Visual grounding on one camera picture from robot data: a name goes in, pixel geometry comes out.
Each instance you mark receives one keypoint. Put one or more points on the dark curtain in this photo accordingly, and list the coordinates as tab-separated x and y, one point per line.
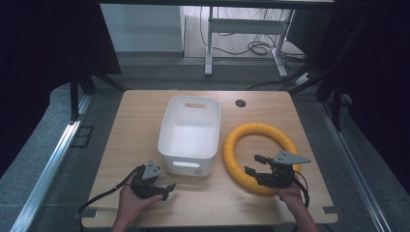
380	80
38	64

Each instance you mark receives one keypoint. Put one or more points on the white power strip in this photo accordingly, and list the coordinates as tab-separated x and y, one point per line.
303	78

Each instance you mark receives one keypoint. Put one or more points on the white plastic basket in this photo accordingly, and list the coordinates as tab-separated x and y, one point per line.
190	138

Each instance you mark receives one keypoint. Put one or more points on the person's left hand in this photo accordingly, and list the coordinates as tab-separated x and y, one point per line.
130	206

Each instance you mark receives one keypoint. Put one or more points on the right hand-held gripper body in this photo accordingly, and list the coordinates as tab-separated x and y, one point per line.
280	175

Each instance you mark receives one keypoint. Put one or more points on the white desk frame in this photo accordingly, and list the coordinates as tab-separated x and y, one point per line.
245	26

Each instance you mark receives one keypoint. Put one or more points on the black stand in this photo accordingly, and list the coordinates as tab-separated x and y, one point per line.
335	96
74	96

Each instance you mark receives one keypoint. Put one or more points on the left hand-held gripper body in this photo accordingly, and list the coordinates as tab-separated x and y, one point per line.
143	187

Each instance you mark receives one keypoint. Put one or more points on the aluminium rail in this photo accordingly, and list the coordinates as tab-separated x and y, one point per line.
48	174
354	167

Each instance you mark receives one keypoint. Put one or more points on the person's right hand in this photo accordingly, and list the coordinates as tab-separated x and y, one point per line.
292	196

